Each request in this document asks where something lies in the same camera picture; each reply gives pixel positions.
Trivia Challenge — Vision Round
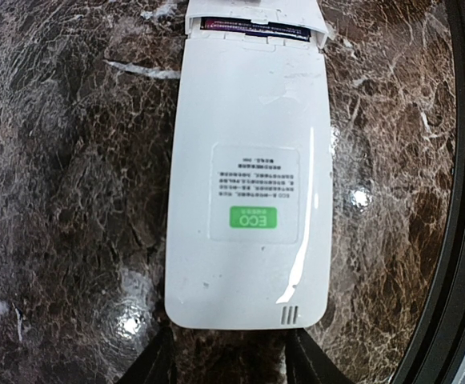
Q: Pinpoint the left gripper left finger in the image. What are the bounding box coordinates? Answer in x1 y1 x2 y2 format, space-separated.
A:
118 327 176 384

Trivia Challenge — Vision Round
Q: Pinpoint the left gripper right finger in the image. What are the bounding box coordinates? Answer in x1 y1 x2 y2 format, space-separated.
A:
285 330 353 384

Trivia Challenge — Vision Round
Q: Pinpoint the white remote control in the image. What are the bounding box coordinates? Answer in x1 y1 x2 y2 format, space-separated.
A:
164 18 333 330

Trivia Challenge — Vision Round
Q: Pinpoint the blue AAA battery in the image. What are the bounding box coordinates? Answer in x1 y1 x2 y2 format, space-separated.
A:
200 17 311 42

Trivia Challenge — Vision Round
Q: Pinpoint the white battery cover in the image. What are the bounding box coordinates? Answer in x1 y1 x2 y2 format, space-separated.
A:
185 1 329 48

